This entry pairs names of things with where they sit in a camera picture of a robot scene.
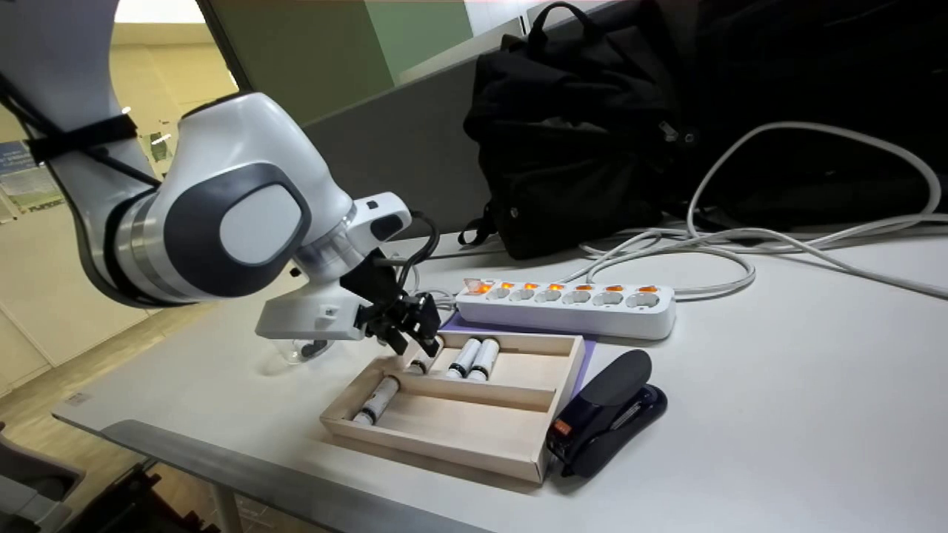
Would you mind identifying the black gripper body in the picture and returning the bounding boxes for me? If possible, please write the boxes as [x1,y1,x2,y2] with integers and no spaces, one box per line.
[337,250,446,351]

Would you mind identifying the wooden two-compartment tray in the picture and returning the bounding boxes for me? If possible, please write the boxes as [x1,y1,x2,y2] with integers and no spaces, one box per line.
[320,327,588,485]

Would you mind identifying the white battery left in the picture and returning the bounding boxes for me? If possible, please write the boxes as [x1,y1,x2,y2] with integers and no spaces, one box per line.
[349,374,403,429]

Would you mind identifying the white power strip orange switches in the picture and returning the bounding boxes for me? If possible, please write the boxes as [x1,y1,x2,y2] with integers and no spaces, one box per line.
[454,277,678,345]

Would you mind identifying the grey partition panel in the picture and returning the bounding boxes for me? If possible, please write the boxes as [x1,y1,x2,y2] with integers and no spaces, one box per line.
[300,15,530,247]

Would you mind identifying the black stapler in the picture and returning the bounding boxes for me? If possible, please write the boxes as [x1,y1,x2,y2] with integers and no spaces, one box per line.
[546,348,669,484]

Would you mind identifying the black backpack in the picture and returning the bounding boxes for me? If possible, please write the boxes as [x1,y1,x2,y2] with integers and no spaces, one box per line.
[456,0,697,265]

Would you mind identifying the grey and black chair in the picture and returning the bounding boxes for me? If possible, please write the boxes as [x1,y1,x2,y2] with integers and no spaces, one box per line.
[0,423,216,533]

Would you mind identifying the ceiling light panel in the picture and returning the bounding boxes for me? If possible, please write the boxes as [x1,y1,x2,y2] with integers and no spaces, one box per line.
[112,0,207,28]

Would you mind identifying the large black fabric bag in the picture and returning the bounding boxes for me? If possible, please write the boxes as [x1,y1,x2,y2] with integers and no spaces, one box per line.
[678,0,948,232]

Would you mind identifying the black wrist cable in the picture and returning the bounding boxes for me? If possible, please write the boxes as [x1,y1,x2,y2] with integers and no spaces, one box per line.
[391,207,446,269]

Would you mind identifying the thin grey cable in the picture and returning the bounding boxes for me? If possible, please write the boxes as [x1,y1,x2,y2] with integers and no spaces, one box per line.
[407,247,508,266]

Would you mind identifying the thick white power cable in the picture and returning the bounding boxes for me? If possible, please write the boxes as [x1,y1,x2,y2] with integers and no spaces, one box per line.
[576,120,945,305]

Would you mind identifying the blue wall poster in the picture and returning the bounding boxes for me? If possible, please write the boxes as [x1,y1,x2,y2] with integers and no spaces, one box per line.
[0,139,66,217]

